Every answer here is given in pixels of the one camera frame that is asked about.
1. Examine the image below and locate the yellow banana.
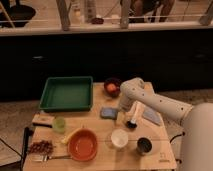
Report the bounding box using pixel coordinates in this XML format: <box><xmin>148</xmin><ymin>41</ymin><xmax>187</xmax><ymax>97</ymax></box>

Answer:
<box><xmin>61</xmin><ymin>125</ymin><xmax>84</xmax><ymax>145</ymax></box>

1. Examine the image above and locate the black cable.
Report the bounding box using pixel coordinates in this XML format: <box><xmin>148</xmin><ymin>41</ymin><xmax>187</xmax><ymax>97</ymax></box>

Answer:
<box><xmin>169</xmin><ymin>132</ymin><xmax>186</xmax><ymax>144</ymax></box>

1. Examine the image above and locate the green plastic tray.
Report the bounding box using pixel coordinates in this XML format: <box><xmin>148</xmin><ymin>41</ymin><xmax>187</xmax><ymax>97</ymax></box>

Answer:
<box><xmin>39</xmin><ymin>76</ymin><xmax>93</xmax><ymax>112</ymax></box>

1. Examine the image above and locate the black round chair base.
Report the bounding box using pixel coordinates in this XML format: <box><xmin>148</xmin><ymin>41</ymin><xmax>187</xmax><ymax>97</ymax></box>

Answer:
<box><xmin>0</xmin><ymin>4</ymin><xmax>36</xmax><ymax>27</ymax></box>

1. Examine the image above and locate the orange fruit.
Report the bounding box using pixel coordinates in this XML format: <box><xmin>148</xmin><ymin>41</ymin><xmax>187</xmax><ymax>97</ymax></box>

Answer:
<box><xmin>106</xmin><ymin>83</ymin><xmax>117</xmax><ymax>93</ymax></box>

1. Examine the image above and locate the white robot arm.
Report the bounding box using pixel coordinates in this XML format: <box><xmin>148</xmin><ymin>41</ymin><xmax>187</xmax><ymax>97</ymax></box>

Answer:
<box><xmin>118</xmin><ymin>77</ymin><xmax>213</xmax><ymax>171</ymax></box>

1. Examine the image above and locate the dark metal cup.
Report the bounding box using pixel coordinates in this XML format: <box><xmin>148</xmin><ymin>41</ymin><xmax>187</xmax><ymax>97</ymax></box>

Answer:
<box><xmin>136</xmin><ymin>137</ymin><xmax>152</xmax><ymax>156</ymax></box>

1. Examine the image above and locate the seated person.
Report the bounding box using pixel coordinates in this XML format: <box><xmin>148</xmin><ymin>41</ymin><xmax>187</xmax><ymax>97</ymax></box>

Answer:
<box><xmin>130</xmin><ymin>0</ymin><xmax>175</xmax><ymax>23</ymax></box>

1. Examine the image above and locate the silver fork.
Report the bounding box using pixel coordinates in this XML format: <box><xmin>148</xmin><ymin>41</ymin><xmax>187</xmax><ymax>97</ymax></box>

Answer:
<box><xmin>32</xmin><ymin>155</ymin><xmax>70</xmax><ymax>162</ymax></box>

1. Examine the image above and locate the blue grey folded cloth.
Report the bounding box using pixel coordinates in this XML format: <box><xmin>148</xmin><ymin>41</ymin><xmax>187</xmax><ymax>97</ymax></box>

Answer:
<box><xmin>142</xmin><ymin>107</ymin><xmax>161</xmax><ymax>126</ymax></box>

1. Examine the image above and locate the orange red bowl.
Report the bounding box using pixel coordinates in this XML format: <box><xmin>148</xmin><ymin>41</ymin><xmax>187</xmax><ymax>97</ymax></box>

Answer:
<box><xmin>67</xmin><ymin>128</ymin><xmax>98</xmax><ymax>162</ymax></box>

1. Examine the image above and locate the dark maroon bowl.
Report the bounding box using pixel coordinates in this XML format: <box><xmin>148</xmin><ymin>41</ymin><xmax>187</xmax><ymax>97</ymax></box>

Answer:
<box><xmin>104</xmin><ymin>77</ymin><xmax>122</xmax><ymax>97</ymax></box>

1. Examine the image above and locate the blue sponge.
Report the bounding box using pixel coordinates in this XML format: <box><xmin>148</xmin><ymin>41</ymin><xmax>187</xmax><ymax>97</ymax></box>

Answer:
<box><xmin>100</xmin><ymin>107</ymin><xmax>118</xmax><ymax>120</ymax></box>

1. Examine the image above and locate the green plastic cup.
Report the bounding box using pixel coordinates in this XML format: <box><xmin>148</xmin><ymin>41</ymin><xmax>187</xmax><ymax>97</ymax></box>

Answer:
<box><xmin>52</xmin><ymin>117</ymin><xmax>66</xmax><ymax>134</ymax></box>

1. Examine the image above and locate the black table clamp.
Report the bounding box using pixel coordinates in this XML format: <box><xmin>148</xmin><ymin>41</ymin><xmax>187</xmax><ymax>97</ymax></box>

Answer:
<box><xmin>20</xmin><ymin>127</ymin><xmax>34</xmax><ymax>171</ymax></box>

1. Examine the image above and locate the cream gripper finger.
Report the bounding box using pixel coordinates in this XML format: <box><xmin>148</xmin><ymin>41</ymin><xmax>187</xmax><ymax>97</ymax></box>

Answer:
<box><xmin>116</xmin><ymin>112</ymin><xmax>125</xmax><ymax>124</ymax></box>

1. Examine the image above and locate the wooden block eraser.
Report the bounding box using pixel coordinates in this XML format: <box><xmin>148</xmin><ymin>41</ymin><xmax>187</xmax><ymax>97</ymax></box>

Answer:
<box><xmin>32</xmin><ymin>114</ymin><xmax>54</xmax><ymax>127</ymax></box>

